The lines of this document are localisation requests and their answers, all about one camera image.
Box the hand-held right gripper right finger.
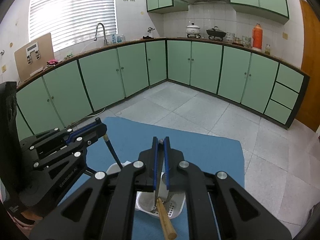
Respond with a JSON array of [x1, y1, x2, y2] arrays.
[[162, 136, 293, 240]]

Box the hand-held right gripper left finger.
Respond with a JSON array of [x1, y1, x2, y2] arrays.
[[29, 136, 160, 240]]

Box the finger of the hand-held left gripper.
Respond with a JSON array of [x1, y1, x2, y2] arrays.
[[20, 118, 102, 155], [32, 124, 108, 170]]

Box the black chopstick with silver band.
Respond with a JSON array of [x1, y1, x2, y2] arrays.
[[103, 134, 123, 169]]

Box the white divided utensil holder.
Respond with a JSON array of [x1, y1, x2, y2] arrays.
[[106, 160, 187, 220]]

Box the wooden chopstick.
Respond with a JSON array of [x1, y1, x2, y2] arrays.
[[156, 197, 177, 240]]

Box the blue tablecloth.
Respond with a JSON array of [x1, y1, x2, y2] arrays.
[[56, 116, 245, 240]]

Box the brown cardboard board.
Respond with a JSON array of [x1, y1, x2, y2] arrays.
[[14, 32, 55, 83]]

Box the steel kitchen faucet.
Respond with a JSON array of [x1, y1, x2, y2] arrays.
[[94, 23, 107, 47]]

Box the green base cabinets with counter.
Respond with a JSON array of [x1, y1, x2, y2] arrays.
[[14, 37, 310, 137]]

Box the white window blind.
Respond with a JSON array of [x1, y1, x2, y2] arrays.
[[29, 0, 118, 52]]

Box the white cooking pot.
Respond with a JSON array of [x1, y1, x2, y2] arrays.
[[185, 23, 202, 38]]

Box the black wok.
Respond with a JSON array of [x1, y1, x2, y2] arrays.
[[206, 26, 227, 40]]

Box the orange thermos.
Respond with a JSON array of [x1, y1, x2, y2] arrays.
[[252, 23, 263, 51]]

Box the wooden door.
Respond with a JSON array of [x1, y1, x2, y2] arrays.
[[295, 0, 320, 133]]

